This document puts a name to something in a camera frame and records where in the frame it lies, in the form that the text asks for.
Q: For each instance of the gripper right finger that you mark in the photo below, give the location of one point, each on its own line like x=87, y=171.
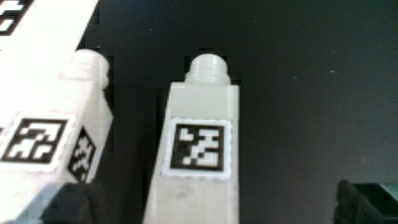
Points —
x=366, y=203

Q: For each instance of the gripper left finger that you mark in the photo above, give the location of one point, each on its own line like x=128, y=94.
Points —
x=76, y=206

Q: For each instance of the white leg with tag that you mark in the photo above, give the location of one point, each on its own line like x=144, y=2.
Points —
x=193, y=190

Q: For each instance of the white leg inner right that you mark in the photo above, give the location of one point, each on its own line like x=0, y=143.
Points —
x=53, y=134

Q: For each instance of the white square tabletop part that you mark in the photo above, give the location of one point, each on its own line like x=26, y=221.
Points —
x=40, y=29

